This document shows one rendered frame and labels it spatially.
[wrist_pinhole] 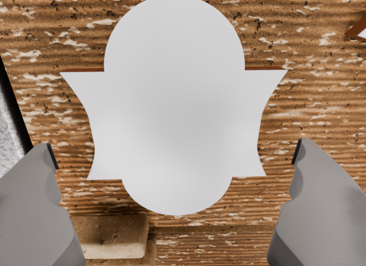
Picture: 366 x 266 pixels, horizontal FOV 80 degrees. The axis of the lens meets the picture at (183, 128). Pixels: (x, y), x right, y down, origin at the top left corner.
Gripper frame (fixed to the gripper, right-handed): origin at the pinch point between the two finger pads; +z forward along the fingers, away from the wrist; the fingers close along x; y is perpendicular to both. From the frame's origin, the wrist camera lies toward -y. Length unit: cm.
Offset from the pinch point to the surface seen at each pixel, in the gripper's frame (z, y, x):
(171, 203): -0.4, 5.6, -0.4
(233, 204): 0.6, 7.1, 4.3
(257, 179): 0.8, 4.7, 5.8
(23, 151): 3.2, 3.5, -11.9
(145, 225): -0.6, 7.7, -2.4
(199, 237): 0.4, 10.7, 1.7
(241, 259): 0.2, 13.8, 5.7
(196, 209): -0.4, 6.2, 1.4
